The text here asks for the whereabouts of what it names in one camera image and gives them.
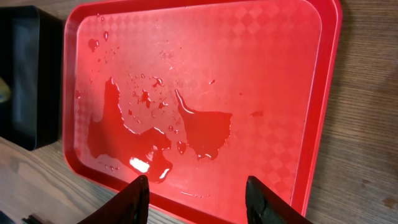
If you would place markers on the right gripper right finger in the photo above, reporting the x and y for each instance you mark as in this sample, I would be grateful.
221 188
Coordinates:
263 206

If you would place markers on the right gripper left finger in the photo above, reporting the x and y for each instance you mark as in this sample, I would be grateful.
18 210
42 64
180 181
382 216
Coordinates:
129 206

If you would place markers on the green sponge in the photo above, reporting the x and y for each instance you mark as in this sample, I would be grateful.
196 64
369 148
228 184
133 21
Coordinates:
5 91

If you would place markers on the red plastic tray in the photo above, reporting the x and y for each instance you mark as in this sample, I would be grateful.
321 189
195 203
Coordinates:
198 95

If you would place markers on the black rectangular tray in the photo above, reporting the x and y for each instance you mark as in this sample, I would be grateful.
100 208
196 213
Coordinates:
31 65

